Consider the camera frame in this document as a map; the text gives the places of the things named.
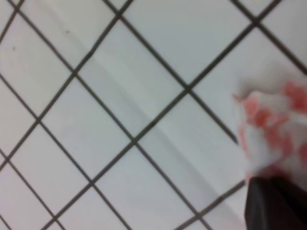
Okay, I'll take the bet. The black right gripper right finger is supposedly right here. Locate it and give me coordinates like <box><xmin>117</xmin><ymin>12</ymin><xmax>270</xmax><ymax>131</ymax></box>
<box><xmin>271</xmin><ymin>177</ymin><xmax>307</xmax><ymax>218</ymax></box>

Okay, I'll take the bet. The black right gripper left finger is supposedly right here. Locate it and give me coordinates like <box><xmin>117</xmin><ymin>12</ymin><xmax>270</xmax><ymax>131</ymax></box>
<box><xmin>245</xmin><ymin>177</ymin><xmax>307</xmax><ymax>230</ymax></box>

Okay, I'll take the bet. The pink wavy striped towel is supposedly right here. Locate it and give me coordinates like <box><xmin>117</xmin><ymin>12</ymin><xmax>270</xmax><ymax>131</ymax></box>
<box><xmin>233</xmin><ymin>79</ymin><xmax>307</xmax><ymax>190</ymax></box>

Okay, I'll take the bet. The white grid tablecloth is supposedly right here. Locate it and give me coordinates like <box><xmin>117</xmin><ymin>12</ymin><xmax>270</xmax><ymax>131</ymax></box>
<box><xmin>0</xmin><ymin>0</ymin><xmax>307</xmax><ymax>230</ymax></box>

